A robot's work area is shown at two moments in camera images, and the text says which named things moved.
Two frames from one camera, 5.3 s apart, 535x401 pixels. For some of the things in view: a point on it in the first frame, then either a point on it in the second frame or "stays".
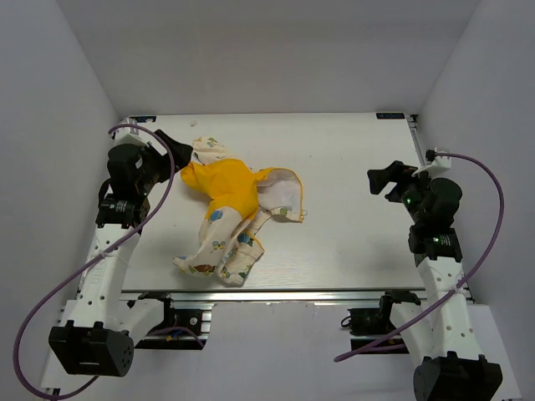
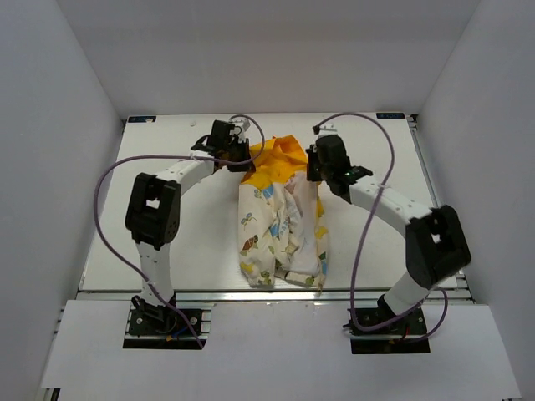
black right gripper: (396, 172) to (312, 175)
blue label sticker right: (390, 115) stays
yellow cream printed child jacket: (242, 199) to (282, 223)
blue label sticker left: (144, 119) stays
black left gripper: (180, 153) to (243, 147)
